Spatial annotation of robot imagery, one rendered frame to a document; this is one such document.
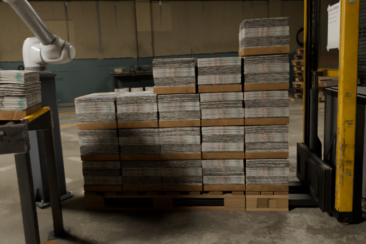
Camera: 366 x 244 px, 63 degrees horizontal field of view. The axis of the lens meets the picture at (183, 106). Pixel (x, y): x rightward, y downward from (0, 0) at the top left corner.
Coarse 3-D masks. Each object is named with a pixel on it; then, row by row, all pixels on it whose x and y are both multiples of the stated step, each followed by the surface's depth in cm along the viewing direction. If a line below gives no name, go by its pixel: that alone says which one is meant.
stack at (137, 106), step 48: (96, 96) 212; (144, 96) 204; (192, 96) 201; (240, 96) 198; (96, 144) 212; (144, 144) 209; (192, 144) 206; (240, 144) 202; (96, 192) 218; (192, 192) 210; (240, 192) 207
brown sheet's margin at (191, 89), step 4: (156, 88) 202; (160, 88) 202; (164, 88) 202; (168, 88) 201; (172, 88) 201; (176, 88) 201; (180, 88) 200; (184, 88) 200; (188, 88) 200; (192, 88) 199; (196, 88) 207; (156, 92) 203; (160, 92) 203; (164, 92) 202; (168, 92) 202; (172, 92) 202; (176, 92) 201; (180, 92) 201; (184, 92) 201; (188, 92) 200; (192, 92) 200
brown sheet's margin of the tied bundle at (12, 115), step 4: (40, 104) 166; (32, 108) 150; (36, 108) 159; (40, 108) 167; (0, 112) 138; (4, 112) 138; (8, 112) 139; (12, 112) 139; (16, 112) 139; (20, 112) 140; (24, 112) 140; (28, 112) 144; (32, 112) 151; (0, 116) 138; (4, 116) 138; (8, 116) 139; (12, 116) 139; (16, 116) 140; (20, 116) 140; (24, 116) 140
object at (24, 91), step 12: (0, 72) 136; (12, 72) 137; (24, 72) 140; (36, 72) 159; (0, 84) 136; (12, 84) 137; (24, 84) 138; (36, 84) 158; (0, 96) 138; (12, 96) 138; (24, 96) 140; (36, 96) 159; (0, 108) 138; (12, 108) 139; (24, 108) 140
